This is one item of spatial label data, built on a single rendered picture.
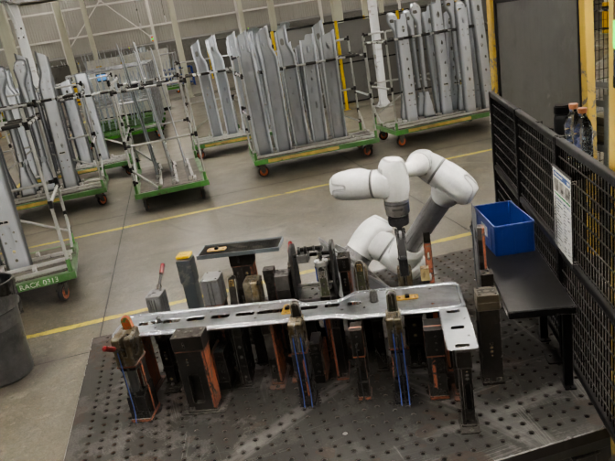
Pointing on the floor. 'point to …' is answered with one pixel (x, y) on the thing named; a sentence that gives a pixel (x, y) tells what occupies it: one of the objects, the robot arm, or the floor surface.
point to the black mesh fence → (501, 147)
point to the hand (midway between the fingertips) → (404, 265)
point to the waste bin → (12, 334)
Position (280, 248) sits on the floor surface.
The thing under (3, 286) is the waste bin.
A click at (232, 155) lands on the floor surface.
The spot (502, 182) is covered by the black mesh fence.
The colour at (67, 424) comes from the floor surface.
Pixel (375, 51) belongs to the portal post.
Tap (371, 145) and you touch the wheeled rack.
